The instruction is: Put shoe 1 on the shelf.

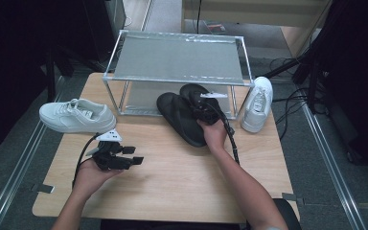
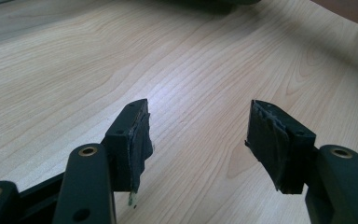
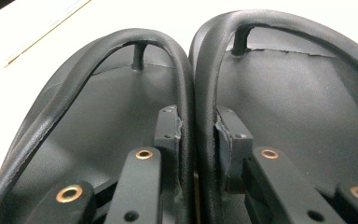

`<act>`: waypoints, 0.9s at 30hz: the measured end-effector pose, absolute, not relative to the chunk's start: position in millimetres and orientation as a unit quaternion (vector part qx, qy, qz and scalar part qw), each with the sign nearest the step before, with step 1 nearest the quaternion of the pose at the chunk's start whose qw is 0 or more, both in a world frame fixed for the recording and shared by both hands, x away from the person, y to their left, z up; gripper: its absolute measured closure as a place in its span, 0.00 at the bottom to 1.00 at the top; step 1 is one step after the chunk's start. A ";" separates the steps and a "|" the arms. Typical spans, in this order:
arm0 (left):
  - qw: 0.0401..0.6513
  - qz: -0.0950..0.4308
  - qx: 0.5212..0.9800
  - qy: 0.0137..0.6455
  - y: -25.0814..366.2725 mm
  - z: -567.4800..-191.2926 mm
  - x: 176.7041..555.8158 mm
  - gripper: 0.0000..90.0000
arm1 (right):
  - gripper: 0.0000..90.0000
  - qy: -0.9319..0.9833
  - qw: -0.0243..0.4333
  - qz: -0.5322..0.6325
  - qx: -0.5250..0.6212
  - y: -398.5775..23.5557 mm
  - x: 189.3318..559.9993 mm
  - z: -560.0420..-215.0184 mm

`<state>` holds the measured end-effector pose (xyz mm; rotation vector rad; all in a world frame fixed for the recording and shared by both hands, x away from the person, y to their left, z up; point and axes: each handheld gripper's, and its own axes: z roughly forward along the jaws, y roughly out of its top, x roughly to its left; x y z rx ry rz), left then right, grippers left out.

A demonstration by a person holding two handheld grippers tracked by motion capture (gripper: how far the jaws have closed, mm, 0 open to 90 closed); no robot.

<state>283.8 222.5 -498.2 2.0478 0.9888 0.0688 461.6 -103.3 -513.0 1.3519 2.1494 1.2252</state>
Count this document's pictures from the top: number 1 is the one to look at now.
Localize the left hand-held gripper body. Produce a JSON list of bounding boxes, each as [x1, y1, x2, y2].
[[84, 128, 132, 172]]

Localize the thin black hanging cable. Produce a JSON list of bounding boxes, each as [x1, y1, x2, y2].
[[196, 0, 203, 35]]

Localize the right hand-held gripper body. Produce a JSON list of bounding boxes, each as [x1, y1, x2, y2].
[[190, 91, 229, 126]]

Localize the small red object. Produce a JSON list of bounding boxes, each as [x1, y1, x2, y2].
[[204, 20, 228, 34]]

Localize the gray table bracket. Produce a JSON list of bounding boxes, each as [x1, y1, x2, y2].
[[281, 192, 306, 206], [31, 183, 56, 195]]

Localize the person's dark clothing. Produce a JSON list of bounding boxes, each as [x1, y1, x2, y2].
[[100, 197, 303, 230]]

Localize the hand-held gripper cable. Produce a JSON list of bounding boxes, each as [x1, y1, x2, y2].
[[208, 101, 241, 166], [71, 131, 102, 190]]

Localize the metal shoe rack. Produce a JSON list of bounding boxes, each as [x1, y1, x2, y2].
[[102, 29, 256, 122]]

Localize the black curtain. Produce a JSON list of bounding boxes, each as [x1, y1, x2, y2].
[[0, 0, 89, 159], [312, 0, 368, 176]]

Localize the person's right hand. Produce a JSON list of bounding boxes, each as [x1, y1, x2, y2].
[[196, 118, 230, 152]]

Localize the black tripod stand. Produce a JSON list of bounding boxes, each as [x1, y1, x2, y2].
[[257, 52, 322, 114]]

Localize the black floor cables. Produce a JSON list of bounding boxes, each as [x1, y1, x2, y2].
[[267, 57, 312, 142]]

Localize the right hand-held gripper cable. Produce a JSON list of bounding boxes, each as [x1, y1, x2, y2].
[[208, 101, 241, 166]]

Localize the light wooden cabinet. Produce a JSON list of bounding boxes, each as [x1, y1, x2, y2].
[[181, 0, 334, 59]]

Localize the left hand-held gripper cable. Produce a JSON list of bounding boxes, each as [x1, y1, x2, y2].
[[71, 131, 102, 190]]

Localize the black slipper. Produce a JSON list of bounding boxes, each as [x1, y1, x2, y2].
[[155, 91, 209, 149], [178, 82, 222, 127]]

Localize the metal floor rail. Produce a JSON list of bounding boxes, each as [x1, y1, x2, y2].
[[300, 102, 368, 230], [0, 76, 66, 230], [139, 0, 155, 32]]

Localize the person's left hand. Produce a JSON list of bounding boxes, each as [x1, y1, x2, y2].
[[72, 158, 125, 198]]

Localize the white sneaker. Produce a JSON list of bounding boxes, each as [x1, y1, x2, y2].
[[241, 76, 274, 134], [38, 98, 118, 134]]

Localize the dark cabinet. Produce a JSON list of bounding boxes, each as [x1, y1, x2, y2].
[[82, 0, 127, 64]]

